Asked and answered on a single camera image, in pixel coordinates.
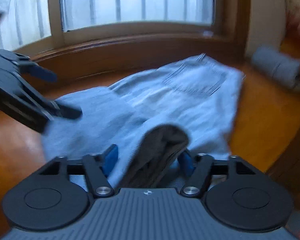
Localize rolled grey denim garment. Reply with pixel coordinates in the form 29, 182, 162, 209
251, 46, 300, 90

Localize window frame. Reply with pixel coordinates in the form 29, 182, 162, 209
0, 0, 251, 55

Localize light blue denim jeans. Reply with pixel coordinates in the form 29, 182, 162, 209
42, 54, 244, 188

